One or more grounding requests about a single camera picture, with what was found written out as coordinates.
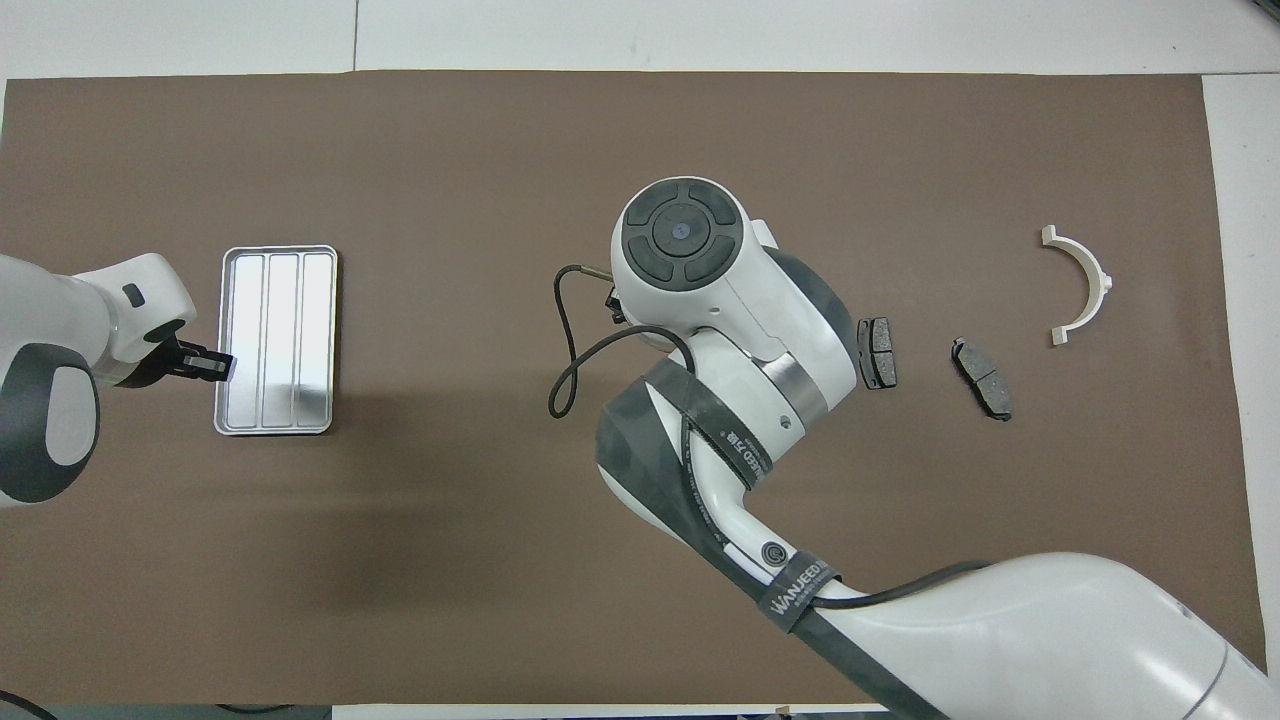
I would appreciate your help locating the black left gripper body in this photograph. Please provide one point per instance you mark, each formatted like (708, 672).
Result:
(168, 355)

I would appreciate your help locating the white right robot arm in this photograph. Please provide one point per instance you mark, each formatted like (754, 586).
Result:
(720, 300)

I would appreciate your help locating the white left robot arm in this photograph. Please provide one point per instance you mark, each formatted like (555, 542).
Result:
(50, 330)

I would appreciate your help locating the short grey brake pad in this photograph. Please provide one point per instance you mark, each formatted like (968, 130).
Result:
(880, 352)

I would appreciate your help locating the long grey brake pad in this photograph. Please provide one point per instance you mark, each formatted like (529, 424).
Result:
(982, 378)

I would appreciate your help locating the silver metal tray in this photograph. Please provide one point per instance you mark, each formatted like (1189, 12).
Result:
(280, 330)

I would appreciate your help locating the white curved plastic bracket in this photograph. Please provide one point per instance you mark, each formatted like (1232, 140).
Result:
(1090, 265)

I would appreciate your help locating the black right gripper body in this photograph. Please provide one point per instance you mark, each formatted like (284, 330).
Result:
(615, 305)

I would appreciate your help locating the brown table mat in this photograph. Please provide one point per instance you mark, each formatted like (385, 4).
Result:
(600, 150)

